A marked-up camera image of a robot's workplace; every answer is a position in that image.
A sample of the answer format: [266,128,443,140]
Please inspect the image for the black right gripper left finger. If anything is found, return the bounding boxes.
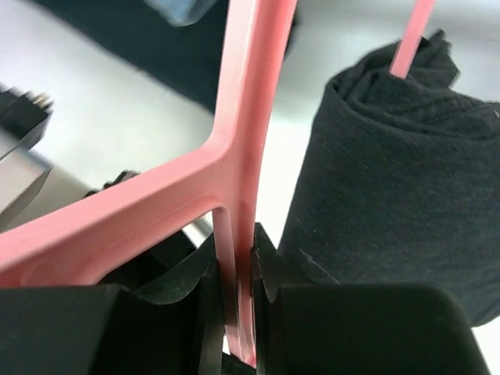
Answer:
[137,237,224,374]

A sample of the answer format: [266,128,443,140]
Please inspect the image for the pink hanger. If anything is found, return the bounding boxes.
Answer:
[0,0,434,368]

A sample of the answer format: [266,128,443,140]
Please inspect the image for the black trousers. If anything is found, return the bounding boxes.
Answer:
[279,30,499,327]

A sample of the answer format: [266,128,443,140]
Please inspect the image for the light blue hanging garment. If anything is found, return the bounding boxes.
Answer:
[145,0,216,27]

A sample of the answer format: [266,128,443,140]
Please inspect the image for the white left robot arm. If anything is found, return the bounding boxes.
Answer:
[1,87,52,231]

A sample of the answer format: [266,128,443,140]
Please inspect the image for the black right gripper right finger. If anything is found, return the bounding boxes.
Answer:
[252,223,340,374]

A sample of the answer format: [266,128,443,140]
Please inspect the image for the dark navy hanging trousers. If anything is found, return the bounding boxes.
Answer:
[30,0,300,118]

